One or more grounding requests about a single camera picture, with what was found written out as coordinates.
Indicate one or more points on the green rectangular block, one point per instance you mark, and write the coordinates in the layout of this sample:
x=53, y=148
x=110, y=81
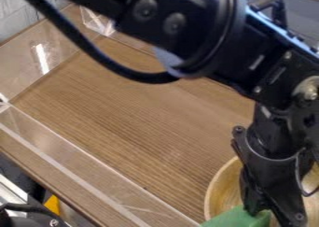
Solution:
x=237, y=217

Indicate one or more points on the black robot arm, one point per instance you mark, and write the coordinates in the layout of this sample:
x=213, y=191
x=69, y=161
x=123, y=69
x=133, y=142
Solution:
x=235, y=42

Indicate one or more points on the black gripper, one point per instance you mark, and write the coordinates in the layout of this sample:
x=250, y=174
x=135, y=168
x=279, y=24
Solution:
x=270, y=181

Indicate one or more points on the yellow black clamp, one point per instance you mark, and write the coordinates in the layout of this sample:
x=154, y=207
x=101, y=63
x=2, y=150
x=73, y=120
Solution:
x=53, y=205

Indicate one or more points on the clear acrylic corner bracket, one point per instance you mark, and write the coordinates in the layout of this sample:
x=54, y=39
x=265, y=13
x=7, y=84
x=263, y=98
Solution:
x=97, y=22

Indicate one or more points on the brown wooden bowl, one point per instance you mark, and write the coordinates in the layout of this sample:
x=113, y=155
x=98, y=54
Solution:
x=223, y=194

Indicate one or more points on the clear acrylic enclosure wall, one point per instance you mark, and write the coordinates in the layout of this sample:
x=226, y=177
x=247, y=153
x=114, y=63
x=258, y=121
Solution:
x=127, y=151

